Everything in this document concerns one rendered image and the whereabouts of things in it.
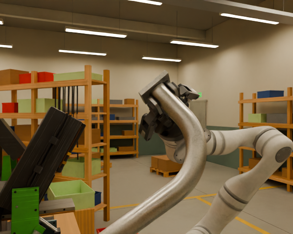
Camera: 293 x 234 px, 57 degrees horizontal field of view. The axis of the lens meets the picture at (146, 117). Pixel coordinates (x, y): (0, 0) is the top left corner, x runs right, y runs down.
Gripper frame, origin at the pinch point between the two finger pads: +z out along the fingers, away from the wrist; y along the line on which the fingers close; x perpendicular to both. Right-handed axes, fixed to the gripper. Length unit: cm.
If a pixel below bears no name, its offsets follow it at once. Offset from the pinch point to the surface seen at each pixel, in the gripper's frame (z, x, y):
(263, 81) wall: -649, -113, 333
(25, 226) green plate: -79, -28, -72
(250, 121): -640, -57, 228
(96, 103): -808, -480, -46
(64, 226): -132, -31, -80
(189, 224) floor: -391, 22, -35
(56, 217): -145, -43, -87
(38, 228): -81, -24, -69
